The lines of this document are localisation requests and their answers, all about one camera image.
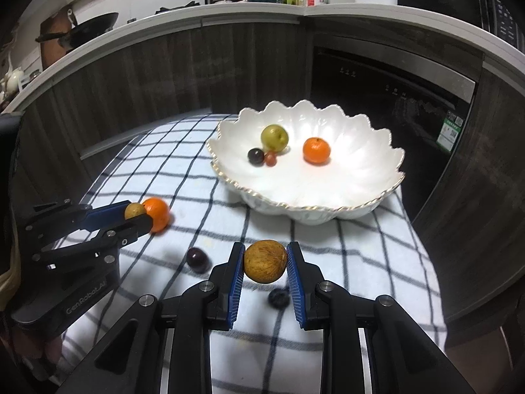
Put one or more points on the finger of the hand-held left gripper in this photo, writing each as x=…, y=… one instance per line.
x=106, y=213
x=123, y=234

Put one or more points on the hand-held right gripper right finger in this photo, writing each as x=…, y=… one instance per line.
x=296, y=287

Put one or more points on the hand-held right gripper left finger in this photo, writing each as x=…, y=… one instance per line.
x=234, y=287

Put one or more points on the small green-brown longan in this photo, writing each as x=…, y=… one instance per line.
x=135, y=210

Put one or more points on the brown longan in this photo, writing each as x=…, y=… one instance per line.
x=264, y=262

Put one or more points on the orange mandarin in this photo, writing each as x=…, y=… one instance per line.
x=316, y=150
x=159, y=211

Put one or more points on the white scalloped bowl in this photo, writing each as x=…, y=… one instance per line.
x=348, y=180

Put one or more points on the red cherry tomato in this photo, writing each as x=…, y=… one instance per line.
x=270, y=158

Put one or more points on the dark purple grape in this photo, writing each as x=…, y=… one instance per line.
x=256, y=156

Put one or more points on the blueberry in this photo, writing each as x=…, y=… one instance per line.
x=279, y=297

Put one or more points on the dark red grape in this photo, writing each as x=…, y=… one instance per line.
x=198, y=259

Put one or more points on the black white checked cloth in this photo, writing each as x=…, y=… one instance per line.
x=369, y=262

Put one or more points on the dark wood base cabinet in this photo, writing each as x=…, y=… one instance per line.
x=164, y=69

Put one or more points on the white teapot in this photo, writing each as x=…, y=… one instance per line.
x=14, y=80

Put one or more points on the wooden cutting board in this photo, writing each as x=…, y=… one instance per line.
x=51, y=45

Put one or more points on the black wok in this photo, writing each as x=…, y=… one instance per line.
x=90, y=26

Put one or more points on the black dishwasher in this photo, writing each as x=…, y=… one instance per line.
x=369, y=90

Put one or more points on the black stove grate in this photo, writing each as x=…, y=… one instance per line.
x=176, y=7

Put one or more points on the black microwave oven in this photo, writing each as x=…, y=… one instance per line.
x=471, y=4

